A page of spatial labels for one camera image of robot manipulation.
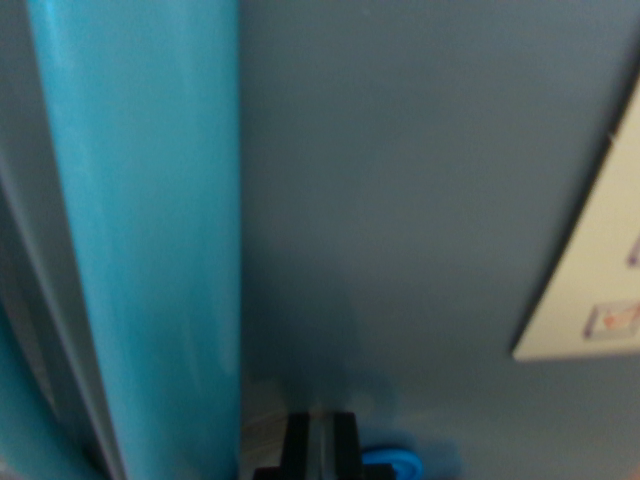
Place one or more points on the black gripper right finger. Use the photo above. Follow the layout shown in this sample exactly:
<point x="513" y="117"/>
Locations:
<point x="345" y="445"/>

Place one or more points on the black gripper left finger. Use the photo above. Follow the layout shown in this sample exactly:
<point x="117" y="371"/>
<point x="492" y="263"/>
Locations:
<point x="299" y="445"/>

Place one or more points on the grey fridge door with panel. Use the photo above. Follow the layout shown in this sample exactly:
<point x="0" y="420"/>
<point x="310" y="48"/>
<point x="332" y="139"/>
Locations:
<point x="25" y="290"/>

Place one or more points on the cream shopping list card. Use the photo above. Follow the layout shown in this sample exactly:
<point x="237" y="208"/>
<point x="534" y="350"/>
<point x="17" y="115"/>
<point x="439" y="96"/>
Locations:
<point x="600" y="250"/>

